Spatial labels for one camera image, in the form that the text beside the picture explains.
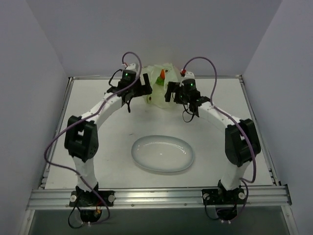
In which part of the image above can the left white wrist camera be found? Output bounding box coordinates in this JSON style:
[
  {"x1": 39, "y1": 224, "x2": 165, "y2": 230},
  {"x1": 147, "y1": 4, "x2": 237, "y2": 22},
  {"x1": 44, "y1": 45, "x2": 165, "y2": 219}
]
[{"x1": 125, "y1": 63, "x2": 139, "y2": 73}]

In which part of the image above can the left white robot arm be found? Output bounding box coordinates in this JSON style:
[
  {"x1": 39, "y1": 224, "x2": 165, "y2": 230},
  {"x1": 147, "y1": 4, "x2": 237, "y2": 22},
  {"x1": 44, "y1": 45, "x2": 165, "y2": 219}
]
[{"x1": 64, "y1": 70, "x2": 152, "y2": 205}]

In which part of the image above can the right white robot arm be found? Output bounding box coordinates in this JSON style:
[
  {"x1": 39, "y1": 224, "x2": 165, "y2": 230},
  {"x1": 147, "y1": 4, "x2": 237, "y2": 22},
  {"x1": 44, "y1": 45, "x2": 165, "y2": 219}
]
[{"x1": 165, "y1": 79, "x2": 261, "y2": 202}]

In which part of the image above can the aluminium front rail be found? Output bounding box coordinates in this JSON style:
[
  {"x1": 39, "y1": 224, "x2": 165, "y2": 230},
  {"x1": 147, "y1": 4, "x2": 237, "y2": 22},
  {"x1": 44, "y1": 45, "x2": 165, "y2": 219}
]
[{"x1": 26, "y1": 186, "x2": 291, "y2": 210}]

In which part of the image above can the orange fake fruit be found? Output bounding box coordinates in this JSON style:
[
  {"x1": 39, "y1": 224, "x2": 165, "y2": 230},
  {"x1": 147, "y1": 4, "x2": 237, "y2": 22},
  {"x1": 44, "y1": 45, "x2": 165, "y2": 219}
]
[{"x1": 159, "y1": 70, "x2": 165, "y2": 80}]

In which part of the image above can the white oval plate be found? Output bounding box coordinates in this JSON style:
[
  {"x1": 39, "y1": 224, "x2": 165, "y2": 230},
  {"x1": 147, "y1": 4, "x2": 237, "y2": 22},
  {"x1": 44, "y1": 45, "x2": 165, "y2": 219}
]
[{"x1": 131, "y1": 135, "x2": 195, "y2": 173}]

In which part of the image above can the translucent plastic bag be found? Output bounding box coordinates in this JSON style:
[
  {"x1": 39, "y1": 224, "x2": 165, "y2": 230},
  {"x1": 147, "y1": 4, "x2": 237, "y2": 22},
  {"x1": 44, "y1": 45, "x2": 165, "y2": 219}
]
[{"x1": 142, "y1": 63, "x2": 181, "y2": 109}]

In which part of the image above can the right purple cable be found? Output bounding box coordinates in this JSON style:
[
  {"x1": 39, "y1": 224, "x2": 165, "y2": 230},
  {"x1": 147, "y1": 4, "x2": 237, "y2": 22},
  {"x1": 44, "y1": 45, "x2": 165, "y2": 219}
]
[{"x1": 183, "y1": 56, "x2": 256, "y2": 218}]

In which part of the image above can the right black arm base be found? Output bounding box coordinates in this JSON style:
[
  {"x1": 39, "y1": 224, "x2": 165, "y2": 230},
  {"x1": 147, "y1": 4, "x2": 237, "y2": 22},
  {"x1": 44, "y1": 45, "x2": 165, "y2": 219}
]
[{"x1": 201, "y1": 181, "x2": 249, "y2": 224}]

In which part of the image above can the purple cable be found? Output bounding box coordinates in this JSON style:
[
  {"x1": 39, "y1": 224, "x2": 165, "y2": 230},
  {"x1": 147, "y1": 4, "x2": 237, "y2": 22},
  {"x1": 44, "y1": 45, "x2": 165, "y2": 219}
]
[
  {"x1": 44, "y1": 51, "x2": 143, "y2": 218},
  {"x1": 183, "y1": 56, "x2": 256, "y2": 218}
]

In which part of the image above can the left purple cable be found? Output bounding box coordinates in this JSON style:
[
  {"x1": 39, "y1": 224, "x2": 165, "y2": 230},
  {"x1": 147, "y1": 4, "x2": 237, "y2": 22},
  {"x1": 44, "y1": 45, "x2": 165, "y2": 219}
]
[{"x1": 44, "y1": 51, "x2": 143, "y2": 218}]

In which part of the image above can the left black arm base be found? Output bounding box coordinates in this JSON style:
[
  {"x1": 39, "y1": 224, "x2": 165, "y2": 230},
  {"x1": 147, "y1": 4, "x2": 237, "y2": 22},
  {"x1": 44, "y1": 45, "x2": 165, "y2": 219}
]
[{"x1": 69, "y1": 185, "x2": 115, "y2": 223}]

